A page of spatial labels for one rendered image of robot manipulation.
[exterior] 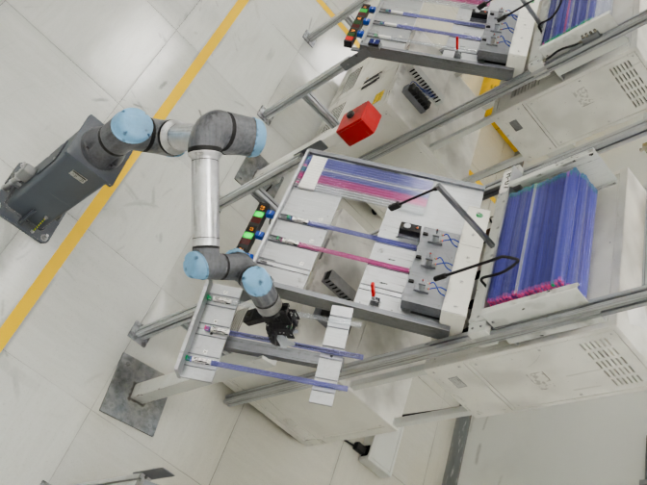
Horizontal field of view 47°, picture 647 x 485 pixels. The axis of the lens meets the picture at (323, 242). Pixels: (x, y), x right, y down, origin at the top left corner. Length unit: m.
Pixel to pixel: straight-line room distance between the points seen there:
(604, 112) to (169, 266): 2.04
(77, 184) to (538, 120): 2.08
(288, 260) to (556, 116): 1.57
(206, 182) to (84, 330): 1.14
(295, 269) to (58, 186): 0.87
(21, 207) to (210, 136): 1.08
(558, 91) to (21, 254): 2.35
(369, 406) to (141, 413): 0.89
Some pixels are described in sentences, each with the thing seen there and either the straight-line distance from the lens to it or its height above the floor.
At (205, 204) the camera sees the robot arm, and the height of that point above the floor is 1.09.
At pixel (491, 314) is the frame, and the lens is 2.33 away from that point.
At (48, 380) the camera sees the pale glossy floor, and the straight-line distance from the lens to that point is 2.94.
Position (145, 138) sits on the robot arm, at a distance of 2.46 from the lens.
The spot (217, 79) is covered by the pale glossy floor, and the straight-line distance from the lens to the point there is 3.91.
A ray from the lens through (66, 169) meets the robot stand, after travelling 2.67.
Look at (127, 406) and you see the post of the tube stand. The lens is 3.06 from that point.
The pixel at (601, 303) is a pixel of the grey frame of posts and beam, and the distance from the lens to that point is 2.21.
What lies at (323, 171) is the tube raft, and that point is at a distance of 2.92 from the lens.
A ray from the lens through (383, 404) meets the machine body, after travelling 3.08.
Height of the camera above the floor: 2.65
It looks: 42 degrees down
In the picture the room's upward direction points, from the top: 67 degrees clockwise
